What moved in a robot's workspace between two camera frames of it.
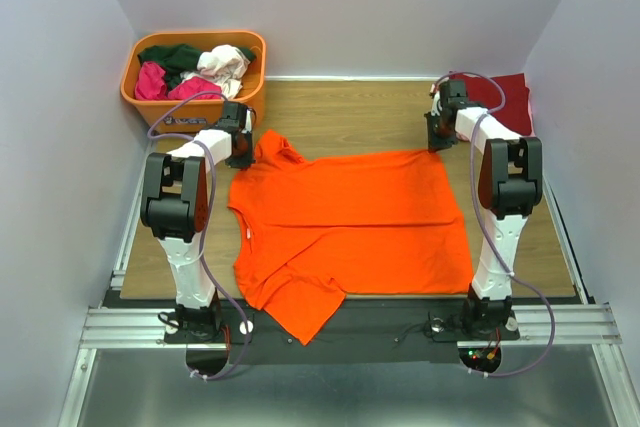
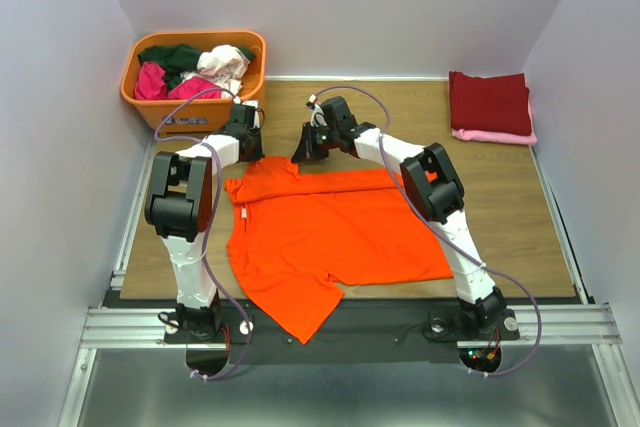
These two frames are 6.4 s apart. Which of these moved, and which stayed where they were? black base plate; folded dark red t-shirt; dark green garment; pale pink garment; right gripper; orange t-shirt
Moved: right gripper; orange t-shirt
Stayed: pale pink garment; dark green garment; folded dark red t-shirt; black base plate
